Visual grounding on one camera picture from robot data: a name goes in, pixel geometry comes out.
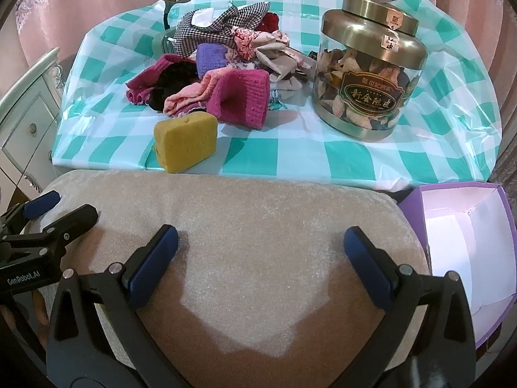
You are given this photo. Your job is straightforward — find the salmon pink cloth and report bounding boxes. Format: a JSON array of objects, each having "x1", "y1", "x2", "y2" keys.
[{"x1": 164, "y1": 69, "x2": 235, "y2": 116}]

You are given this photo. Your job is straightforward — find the beige cloth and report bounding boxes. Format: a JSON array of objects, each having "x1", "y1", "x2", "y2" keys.
[{"x1": 254, "y1": 42, "x2": 316, "y2": 81}]

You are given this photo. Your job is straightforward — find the black white houndstooth cloth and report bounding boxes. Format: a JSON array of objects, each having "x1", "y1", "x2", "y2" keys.
[{"x1": 174, "y1": 2, "x2": 270, "y2": 59}]

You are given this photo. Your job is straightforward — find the black fuzzy cloth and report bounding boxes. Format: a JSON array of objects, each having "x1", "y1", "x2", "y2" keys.
[{"x1": 147, "y1": 60, "x2": 198, "y2": 112}]

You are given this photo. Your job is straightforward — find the purple box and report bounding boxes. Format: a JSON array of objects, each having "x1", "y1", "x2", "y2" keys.
[{"x1": 398, "y1": 182, "x2": 515, "y2": 350}]

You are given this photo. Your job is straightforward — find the purple knitted cloth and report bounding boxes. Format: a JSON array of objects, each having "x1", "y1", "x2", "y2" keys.
[{"x1": 195, "y1": 43, "x2": 231, "y2": 81}]

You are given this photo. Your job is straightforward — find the white grey cloth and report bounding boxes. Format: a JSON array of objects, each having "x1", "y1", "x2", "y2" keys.
[{"x1": 269, "y1": 77, "x2": 303, "y2": 108}]

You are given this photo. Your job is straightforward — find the teal white checked tablecloth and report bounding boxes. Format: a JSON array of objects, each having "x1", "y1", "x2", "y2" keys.
[{"x1": 50, "y1": 0, "x2": 503, "y2": 189}]

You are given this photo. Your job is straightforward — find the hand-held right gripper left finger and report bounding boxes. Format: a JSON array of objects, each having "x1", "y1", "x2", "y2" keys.
[{"x1": 46, "y1": 225, "x2": 179, "y2": 388}]

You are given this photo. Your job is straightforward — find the red white floral cloth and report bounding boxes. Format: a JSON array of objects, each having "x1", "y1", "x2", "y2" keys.
[{"x1": 232, "y1": 26, "x2": 291, "y2": 59}]

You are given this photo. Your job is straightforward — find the yellow sponge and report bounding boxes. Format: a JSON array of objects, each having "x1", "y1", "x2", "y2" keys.
[{"x1": 153, "y1": 112, "x2": 219, "y2": 174}]

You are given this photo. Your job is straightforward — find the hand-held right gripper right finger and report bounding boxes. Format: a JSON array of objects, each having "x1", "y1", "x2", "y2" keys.
[{"x1": 343, "y1": 227, "x2": 478, "y2": 388}]

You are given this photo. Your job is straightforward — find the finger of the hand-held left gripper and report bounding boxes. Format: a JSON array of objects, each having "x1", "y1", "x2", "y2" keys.
[
  {"x1": 0, "y1": 206, "x2": 100, "y2": 251},
  {"x1": 0, "y1": 191, "x2": 61, "y2": 235}
]

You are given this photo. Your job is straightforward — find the glass jar with brass lid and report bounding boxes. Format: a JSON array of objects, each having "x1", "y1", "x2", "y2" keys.
[{"x1": 311, "y1": 0, "x2": 429, "y2": 143}]

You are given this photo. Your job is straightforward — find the bright magenta knitted cloth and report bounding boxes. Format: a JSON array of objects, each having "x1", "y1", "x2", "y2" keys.
[{"x1": 206, "y1": 70, "x2": 270, "y2": 130}]

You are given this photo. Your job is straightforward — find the white cabinet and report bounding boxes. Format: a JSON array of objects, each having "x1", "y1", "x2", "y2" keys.
[{"x1": 0, "y1": 47, "x2": 65, "y2": 195}]

